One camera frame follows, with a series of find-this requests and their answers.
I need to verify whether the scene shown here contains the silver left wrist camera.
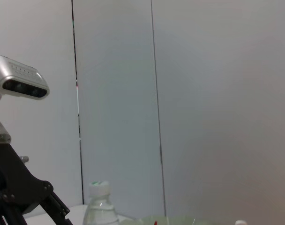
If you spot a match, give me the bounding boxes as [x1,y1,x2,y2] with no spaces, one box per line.
[0,55,51,101]

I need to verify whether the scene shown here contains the clear green-label water bottle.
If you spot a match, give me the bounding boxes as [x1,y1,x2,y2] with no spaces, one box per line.
[82,180,121,225]

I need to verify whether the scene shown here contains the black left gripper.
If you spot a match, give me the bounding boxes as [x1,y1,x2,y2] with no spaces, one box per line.
[0,140,75,225]

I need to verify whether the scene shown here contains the pale green glass fruit plate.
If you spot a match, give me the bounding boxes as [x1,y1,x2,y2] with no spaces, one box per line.
[120,213,227,225]

